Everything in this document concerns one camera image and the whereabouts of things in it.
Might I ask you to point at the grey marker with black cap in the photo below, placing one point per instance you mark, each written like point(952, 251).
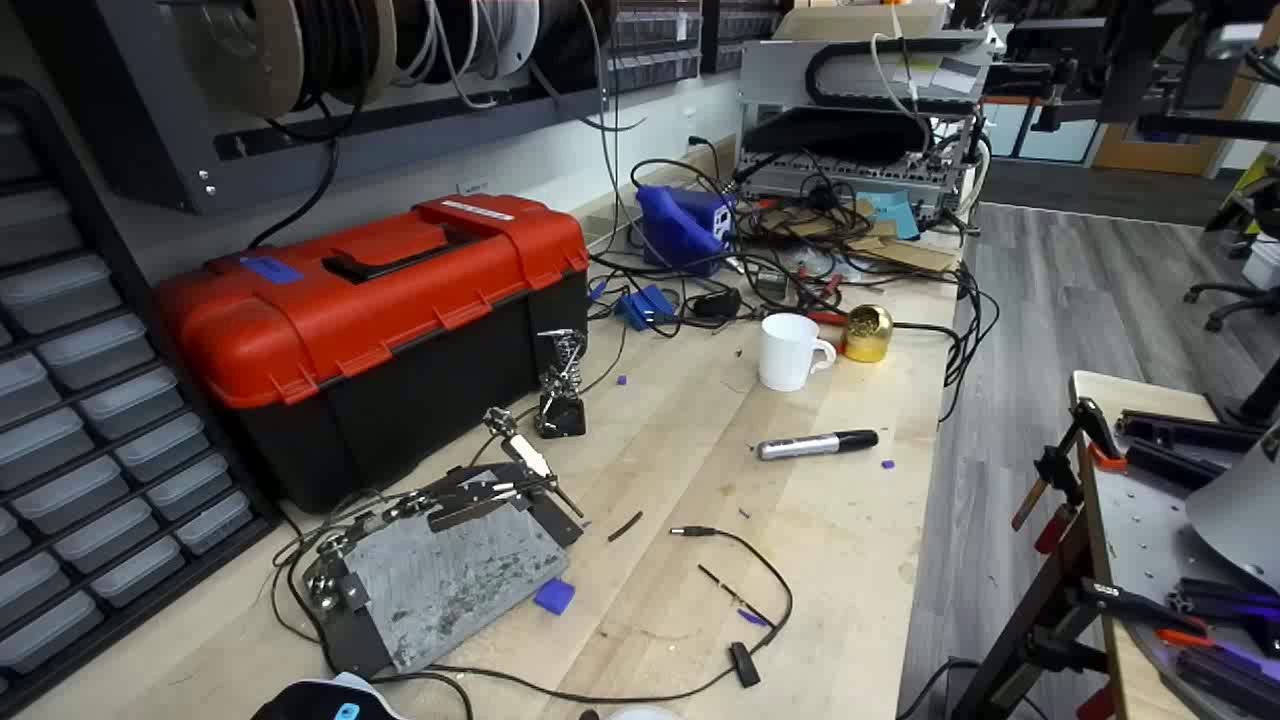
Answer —
point(804, 444)

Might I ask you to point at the white ceramic mug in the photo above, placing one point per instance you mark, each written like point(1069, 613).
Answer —
point(784, 353)

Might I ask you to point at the small blue connector block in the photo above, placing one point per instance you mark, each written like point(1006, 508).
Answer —
point(650, 310)

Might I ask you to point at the black power adapter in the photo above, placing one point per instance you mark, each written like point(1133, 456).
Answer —
point(712, 304)

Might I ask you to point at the small black metal clamp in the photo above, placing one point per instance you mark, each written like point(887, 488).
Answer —
point(560, 408)

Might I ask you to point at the black and silver hand tool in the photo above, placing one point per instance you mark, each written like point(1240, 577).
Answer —
point(531, 453)

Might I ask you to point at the short black stick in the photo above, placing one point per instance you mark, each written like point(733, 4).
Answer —
point(625, 525)

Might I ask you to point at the small blue plastic block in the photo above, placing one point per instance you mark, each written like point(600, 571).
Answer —
point(552, 596)

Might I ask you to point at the tiny purple plastic bit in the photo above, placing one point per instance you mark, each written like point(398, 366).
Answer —
point(887, 467)

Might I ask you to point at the brown cardboard piece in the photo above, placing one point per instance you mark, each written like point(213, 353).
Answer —
point(905, 254)

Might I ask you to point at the teal plastic piece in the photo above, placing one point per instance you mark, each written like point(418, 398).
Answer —
point(888, 213)

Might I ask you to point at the grey metal plate device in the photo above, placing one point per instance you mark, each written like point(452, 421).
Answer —
point(443, 581)

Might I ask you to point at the grey machine with black tray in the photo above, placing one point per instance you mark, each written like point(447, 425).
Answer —
point(842, 133)

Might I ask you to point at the red and black toolbox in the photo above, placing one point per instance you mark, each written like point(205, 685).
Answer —
point(335, 332)

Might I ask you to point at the black and orange bar clamp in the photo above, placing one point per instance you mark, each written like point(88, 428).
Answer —
point(1061, 471)

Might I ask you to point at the black cap with blue logo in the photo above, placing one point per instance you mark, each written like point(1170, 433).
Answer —
point(322, 701)

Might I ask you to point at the long black bar tool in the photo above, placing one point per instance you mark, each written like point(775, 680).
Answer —
point(1184, 433)

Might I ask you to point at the black parts drawer cabinet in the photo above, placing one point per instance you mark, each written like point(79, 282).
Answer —
point(82, 443)

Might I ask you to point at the black office chair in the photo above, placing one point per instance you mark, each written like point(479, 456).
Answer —
point(1240, 299)

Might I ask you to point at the grey metal sheet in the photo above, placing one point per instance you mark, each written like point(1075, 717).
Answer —
point(1244, 514)

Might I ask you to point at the purple and black hand tool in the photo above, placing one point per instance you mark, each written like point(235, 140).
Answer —
point(1226, 600)

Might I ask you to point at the wooden workbench with black frame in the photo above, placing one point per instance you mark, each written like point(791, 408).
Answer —
point(1133, 544)

